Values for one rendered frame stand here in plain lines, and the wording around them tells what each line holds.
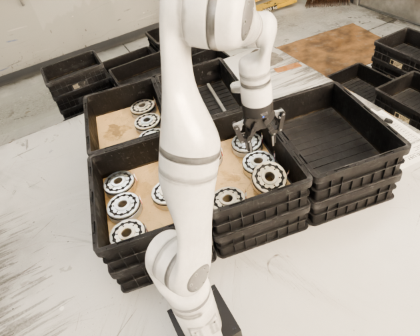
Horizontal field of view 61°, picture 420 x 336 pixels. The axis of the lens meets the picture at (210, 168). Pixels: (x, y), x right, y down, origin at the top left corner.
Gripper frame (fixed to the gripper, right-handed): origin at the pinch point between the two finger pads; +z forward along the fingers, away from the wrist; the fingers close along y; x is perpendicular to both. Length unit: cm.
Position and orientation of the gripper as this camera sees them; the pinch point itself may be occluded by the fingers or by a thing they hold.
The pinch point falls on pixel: (261, 143)
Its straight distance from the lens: 95.7
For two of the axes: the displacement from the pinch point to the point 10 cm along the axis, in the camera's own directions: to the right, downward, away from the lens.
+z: 1.6, 7.0, 6.9
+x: -2.6, -6.5, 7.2
